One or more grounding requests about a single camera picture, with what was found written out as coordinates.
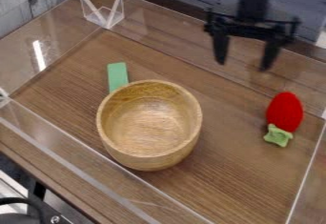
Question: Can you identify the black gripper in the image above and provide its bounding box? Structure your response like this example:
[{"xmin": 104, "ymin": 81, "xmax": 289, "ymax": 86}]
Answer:
[{"xmin": 203, "ymin": 9, "xmax": 301, "ymax": 71}]

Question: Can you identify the red plush strawberry toy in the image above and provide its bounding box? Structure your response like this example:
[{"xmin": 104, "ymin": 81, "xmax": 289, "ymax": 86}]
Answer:
[{"xmin": 263, "ymin": 92, "xmax": 303, "ymax": 148}]

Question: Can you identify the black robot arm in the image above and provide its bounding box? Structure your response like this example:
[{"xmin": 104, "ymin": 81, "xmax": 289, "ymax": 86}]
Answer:
[{"xmin": 203, "ymin": 0, "xmax": 301, "ymax": 71}]

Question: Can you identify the green rectangular block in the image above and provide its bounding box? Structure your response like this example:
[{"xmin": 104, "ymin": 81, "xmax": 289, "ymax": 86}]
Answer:
[{"xmin": 107, "ymin": 62, "xmax": 128, "ymax": 92}]

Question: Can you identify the wooden bowl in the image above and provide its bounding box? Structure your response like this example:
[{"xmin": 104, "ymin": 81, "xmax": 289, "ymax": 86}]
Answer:
[{"xmin": 95, "ymin": 80, "xmax": 203, "ymax": 172}]

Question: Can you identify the clear acrylic corner bracket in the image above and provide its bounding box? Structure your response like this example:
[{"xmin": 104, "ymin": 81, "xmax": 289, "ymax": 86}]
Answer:
[{"xmin": 80, "ymin": 0, "xmax": 124, "ymax": 30}]

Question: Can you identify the black table leg bracket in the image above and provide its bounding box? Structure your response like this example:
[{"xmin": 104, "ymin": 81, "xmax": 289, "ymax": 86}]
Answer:
[{"xmin": 28, "ymin": 180, "xmax": 73, "ymax": 224}]

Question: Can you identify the black cable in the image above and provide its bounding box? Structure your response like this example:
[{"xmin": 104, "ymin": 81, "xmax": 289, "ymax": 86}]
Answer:
[{"xmin": 0, "ymin": 197, "xmax": 43, "ymax": 224}]

